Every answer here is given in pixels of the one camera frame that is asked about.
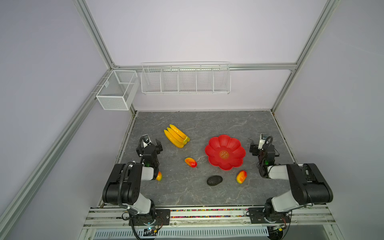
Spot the aluminium front rail frame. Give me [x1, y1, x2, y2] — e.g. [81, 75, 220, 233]
[79, 205, 344, 240]

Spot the dark fake avocado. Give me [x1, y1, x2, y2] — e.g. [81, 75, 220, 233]
[207, 175, 223, 187]

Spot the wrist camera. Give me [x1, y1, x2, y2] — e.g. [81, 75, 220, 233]
[258, 134, 269, 150]
[141, 134, 152, 148]

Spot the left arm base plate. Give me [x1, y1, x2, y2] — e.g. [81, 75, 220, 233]
[130, 209, 171, 226]

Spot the red-yellow mango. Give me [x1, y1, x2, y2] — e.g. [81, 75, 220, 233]
[185, 158, 198, 168]
[156, 172, 163, 182]
[236, 171, 248, 184]

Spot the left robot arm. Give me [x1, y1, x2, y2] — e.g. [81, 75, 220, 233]
[102, 135, 163, 220]

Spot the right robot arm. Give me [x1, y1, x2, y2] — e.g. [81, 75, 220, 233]
[250, 136, 334, 222]

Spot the red flower-shaped fruit bowl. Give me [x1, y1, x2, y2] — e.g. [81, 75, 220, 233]
[205, 135, 246, 171]

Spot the yellow fake banana bunch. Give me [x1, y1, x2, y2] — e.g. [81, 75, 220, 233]
[164, 125, 190, 148]

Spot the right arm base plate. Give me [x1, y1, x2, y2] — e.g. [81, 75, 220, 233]
[246, 207, 291, 224]

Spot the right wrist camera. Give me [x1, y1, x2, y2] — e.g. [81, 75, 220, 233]
[258, 134, 269, 150]

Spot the white mesh box basket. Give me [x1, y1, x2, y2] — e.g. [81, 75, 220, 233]
[96, 70, 140, 111]

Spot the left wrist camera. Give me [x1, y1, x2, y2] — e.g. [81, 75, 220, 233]
[141, 134, 152, 148]

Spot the white wire wall rack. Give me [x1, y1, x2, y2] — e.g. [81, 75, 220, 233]
[141, 62, 232, 95]

